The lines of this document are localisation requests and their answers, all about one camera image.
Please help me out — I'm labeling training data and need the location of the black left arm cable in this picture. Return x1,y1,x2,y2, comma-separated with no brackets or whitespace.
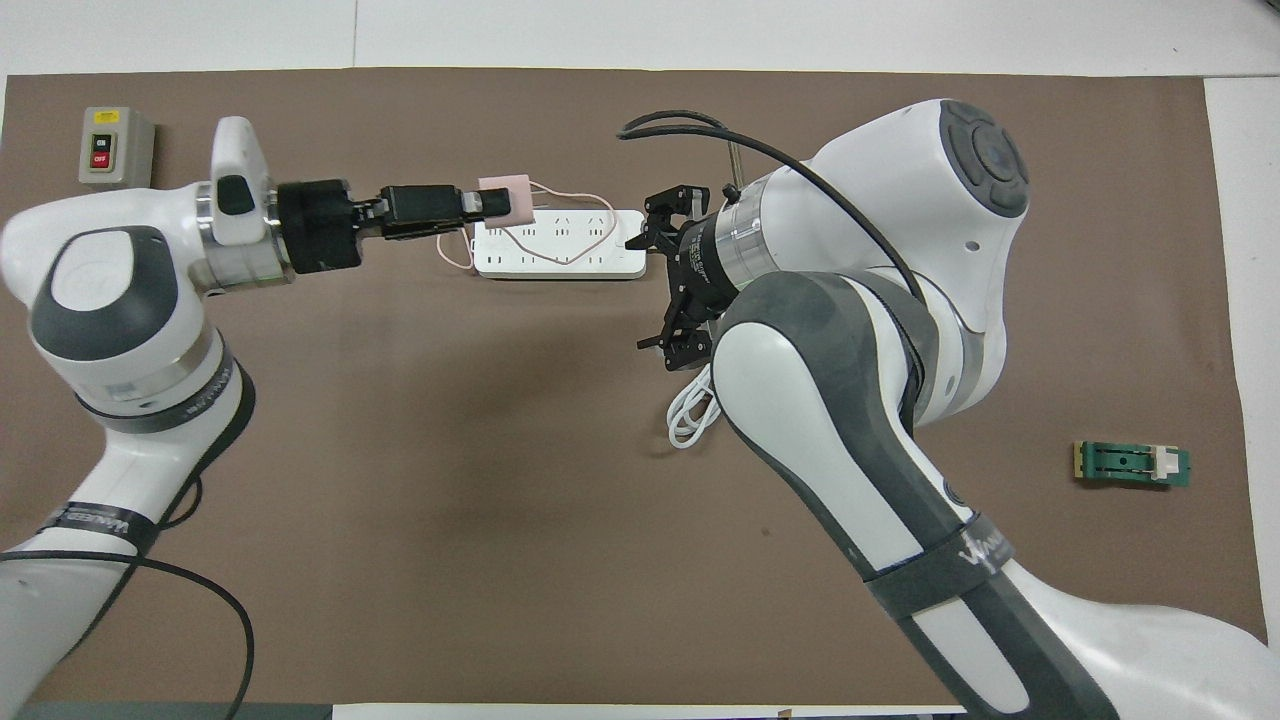
0,480,256,720

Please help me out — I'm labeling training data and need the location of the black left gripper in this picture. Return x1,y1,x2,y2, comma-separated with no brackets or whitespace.
275,178,513,276

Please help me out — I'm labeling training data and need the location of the white power strip cord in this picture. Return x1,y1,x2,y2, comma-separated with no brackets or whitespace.
667,362,721,450

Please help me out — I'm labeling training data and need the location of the grey on-off switch box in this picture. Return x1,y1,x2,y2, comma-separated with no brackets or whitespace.
78,106,157,200

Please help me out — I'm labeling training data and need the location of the pink charger adapter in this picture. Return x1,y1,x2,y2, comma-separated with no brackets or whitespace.
478,175,533,229

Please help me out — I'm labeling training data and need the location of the brown table mat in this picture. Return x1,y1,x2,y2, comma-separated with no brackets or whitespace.
0,67,1273,706

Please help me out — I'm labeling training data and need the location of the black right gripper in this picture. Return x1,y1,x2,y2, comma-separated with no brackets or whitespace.
625,183,741,373

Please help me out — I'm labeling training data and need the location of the pink charging cable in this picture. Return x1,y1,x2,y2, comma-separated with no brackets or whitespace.
437,180,618,271

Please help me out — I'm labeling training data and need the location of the white power strip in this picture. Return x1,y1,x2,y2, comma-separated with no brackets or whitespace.
472,208,648,281

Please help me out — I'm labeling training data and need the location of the green circuit board fixture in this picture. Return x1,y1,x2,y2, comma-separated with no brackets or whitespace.
1073,440,1192,490

